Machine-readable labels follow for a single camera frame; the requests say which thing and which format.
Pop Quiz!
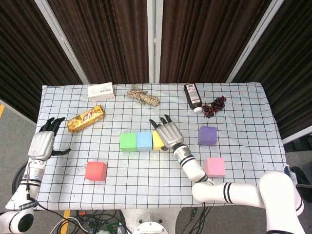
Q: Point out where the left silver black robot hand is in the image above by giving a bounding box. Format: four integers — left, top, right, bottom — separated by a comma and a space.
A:
27, 117, 72, 162

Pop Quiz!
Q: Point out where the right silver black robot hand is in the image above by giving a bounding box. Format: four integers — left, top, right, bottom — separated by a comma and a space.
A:
148, 114, 185, 151

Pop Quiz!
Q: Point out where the yellow foam cube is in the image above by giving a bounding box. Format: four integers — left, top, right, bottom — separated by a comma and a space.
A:
152, 131, 165, 151

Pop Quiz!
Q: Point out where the blue foam cube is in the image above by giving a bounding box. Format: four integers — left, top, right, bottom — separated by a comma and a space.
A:
136, 131, 154, 152

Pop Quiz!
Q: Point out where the green foam cube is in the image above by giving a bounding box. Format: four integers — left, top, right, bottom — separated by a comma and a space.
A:
119, 132, 137, 153

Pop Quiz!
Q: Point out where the pink foam cube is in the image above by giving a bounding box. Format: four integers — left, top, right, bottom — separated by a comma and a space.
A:
203, 157, 226, 178

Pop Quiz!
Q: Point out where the red foam cube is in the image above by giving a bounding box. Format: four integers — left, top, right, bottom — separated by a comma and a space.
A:
84, 161, 108, 181

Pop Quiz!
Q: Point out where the purple foam cube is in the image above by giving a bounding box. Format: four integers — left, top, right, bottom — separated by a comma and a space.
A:
197, 125, 217, 147

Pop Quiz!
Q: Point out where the black round floor object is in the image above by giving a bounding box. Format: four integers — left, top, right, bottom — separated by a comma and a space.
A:
11, 162, 28, 195

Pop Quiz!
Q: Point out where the dark brown bottle white cap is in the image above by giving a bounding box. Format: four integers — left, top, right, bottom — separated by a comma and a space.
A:
183, 83, 203, 115

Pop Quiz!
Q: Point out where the golden snack package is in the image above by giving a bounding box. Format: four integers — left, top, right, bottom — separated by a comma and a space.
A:
66, 104, 106, 134

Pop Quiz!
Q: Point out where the white black checkered tablecloth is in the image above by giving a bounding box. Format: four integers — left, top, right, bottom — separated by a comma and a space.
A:
14, 82, 298, 211

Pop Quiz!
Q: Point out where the white cardboard box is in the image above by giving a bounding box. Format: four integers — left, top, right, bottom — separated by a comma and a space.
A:
87, 82, 116, 102

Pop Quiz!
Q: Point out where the dark brown pleated curtain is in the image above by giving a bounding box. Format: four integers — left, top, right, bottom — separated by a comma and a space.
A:
159, 0, 273, 83
231, 0, 312, 139
47, 0, 150, 85
0, 0, 83, 124

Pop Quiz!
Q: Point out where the green circuit board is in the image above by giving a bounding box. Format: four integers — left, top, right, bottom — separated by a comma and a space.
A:
106, 221, 120, 232

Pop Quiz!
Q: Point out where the black bulky object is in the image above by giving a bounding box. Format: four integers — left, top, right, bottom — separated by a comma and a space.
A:
284, 141, 312, 190

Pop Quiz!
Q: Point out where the coiled beige rope bundle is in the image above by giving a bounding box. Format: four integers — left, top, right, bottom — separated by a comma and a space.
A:
126, 84, 161, 107

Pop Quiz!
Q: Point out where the dark red bead string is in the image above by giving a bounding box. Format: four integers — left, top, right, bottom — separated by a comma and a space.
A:
201, 96, 227, 119

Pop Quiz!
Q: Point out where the white cable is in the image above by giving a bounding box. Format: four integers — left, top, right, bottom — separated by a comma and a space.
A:
52, 216, 86, 234

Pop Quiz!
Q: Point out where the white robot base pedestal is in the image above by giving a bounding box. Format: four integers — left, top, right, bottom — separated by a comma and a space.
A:
121, 207, 182, 234

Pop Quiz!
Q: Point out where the black cable bunch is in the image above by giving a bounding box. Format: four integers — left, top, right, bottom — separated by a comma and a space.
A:
187, 207, 213, 234

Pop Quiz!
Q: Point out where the black cable tangle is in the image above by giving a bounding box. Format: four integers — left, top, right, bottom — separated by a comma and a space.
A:
51, 209, 129, 234

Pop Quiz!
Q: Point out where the white partition frame post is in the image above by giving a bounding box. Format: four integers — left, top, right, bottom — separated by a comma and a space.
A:
147, 0, 163, 83
226, 0, 285, 83
34, 0, 90, 85

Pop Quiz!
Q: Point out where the white partition base rail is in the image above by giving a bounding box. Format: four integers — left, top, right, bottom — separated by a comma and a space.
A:
281, 133, 312, 145

